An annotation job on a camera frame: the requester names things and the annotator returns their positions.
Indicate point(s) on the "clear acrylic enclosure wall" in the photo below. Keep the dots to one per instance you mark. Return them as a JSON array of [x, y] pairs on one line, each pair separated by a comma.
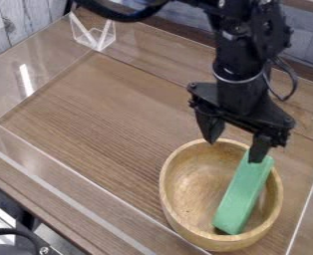
[[92, 119]]

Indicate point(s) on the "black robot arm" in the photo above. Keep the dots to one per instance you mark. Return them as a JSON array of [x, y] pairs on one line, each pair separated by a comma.
[[251, 36]]

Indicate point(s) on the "black metal table bracket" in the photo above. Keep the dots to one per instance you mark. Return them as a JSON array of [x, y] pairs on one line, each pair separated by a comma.
[[36, 245]]

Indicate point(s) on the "green rectangular block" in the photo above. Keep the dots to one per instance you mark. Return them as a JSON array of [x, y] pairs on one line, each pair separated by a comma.
[[242, 192]]

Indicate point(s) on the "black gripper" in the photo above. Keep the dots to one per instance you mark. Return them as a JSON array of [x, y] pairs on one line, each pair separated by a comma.
[[245, 106]]

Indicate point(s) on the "clear acrylic corner bracket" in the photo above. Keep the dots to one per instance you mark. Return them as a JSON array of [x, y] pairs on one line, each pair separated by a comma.
[[95, 38]]

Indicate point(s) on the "wooden bowl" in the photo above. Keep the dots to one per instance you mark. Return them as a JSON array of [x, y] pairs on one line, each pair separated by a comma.
[[192, 181]]

